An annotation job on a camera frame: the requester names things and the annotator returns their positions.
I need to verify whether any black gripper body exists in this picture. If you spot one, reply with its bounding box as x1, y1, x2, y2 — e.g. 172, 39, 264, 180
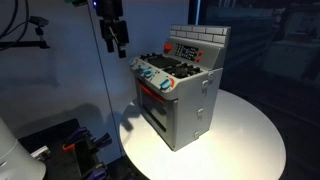
99, 19, 130, 48

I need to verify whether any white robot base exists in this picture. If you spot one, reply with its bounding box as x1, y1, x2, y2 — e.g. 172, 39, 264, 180
0, 116, 47, 180

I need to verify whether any big red round stove knob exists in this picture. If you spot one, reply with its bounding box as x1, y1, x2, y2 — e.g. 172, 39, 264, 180
163, 42, 173, 54

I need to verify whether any grey toy stove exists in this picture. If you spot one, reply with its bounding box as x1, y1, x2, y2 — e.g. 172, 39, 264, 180
128, 23, 232, 153

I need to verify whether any black stand bar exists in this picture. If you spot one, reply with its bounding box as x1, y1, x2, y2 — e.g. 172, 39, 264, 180
0, 40, 51, 50

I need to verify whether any black clamp with orange tip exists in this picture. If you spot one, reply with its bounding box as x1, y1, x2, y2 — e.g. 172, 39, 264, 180
61, 127, 113, 158

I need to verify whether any black clamp with purple grips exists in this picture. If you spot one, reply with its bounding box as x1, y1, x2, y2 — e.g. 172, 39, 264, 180
79, 161, 109, 180

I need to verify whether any orange oven door handle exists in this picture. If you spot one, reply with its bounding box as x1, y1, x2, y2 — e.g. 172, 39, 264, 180
138, 82, 167, 104

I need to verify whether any blue knob with orange ring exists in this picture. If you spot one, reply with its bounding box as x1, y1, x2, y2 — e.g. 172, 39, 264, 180
159, 77, 176, 91

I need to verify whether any black camera on stand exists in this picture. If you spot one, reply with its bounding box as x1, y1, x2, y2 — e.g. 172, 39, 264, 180
28, 15, 50, 38

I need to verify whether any black cable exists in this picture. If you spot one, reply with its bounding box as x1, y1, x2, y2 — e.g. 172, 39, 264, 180
0, 0, 31, 52

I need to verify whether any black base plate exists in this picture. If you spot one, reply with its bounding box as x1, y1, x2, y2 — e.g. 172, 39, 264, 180
18, 118, 113, 180

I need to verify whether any silver metal bracket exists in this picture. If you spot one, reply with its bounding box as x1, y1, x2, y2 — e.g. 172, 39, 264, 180
30, 145, 52, 162

